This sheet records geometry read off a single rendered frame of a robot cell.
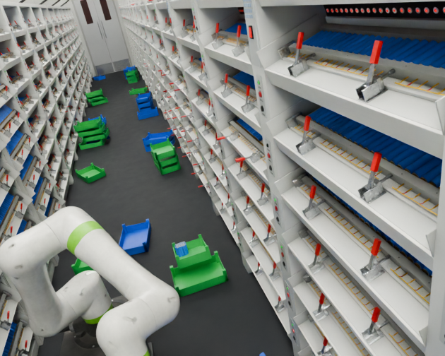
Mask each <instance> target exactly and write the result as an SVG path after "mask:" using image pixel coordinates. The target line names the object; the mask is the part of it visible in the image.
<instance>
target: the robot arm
mask: <svg viewBox="0 0 445 356"><path fill-rule="evenodd" d="M65 249H68V250H69V251H70V252H71V253H72V254H73V255H75V256H76V257H77V258H78V259H80V260H81V261H82V262H84V263H86V264H87V265H88V266H89V267H91V268H92V269H93V270H95V271H83V272H81V273H79V274H77V275H76V276H74V277H73V278H72V279H70V281H68V282H67V284H65V286H63V287H62V288H61V289H60V290H58V291H57V292H55V291H54V288H53V286H52V283H51V280H50V278H49V274H48V271H47V265H46V263H47V262H48V260H50V259H51V258H53V257H54V256H56V255H57V254H58V253H60V252H61V251H63V250H65ZM0 269H1V270H2V271H3V272H4V273H5V275H6V276H7V277H8V278H9V280H10V281H11V282H12V283H13V284H14V286H15V287H16V289H17V291H18V293H19V294H20V296H21V298H22V300H23V303H24V305H25V308H26V310H27V313H28V319H29V324H30V328H31V330H32V331H33V333H34V334H36V335H37V336H40V337H44V338H47V337H51V336H55V335H56V334H58V333H62V332H65V331H71V332H76V337H77V338H82V337H83V336H84V335H85V334H88V335H89V336H91V337H95V338H97V342H98V345H99V346H100V347H101V349H102V351H103V352H104V353H105V355H106V356H150V354H149V352H148V348H147V345H146V339H147V337H148V336H150V335H151V334H153V333H154V332H156V331H157V330H158V329H160V328H162V327H163V326H165V325H167V324H169V323H170V322H172V321H173V320H174V319H175V318H176V316H177V315H178V313H179V309H180V298H179V295H178V293H177V291H176V290H175V289H174V288H173V287H171V286H170V285H168V284H167V283H165V282H163V281H161V280H160V279H159V278H157V277H155V276H154V275H153V274H151V272H150V271H148V270H147V269H145V268H144V267H143V266H142V265H141V264H140V263H138V262H137V261H136V260H135V259H133V258H132V257H131V256H130V255H129V254H128V253H127V252H125V251H124V250H123V249H122V248H121V247H120V246H119V245H118V244H117V243H116V241H115V240H114V239H113V238H112V237H111V236H110V235H109V233H107V232H106V231H105V230H104V229H103V228H102V227H101V226H100V225H99V224H98V223H97V222H96V221H95V220H94V219H93V218H92V217H90V216H89V215H88V214H87V213H86V212H85V211H84V210H82V209H81V208H78V207H74V206H69V207H65V208H62V209H60V210H58V211H57V212H56V213H54V214H53V215H51V216H50V217H48V218H47V219H46V220H44V221H42V222H41V223H39V224H38V225H36V226H34V227H31V228H30V229H28V230H26V231H24V232H22V233H20V234H18V235H16V236H14V237H11V238H9V239H7V240H6V241H5V242H4V243H3V244H2V245H1V247H0ZM98 273H99V274H100V275H101V276H102V277H103V278H105V279H106V280H107V281H108V282H109V283H111V284H112V285H113V286H114V287H115V288H116V289H117V290H118V291H119V292H120V293H121V294H122V295H123V296H124V297H125V298H126V299H128V302H126V303H124V304H122V305H120V306H118V307H114V306H113V305H112V300H111V298H110V296H109V293H108V291H107V289H106V287H105V285H104V283H103V281H102V279H101V277H100V275H99V274H98Z"/></svg>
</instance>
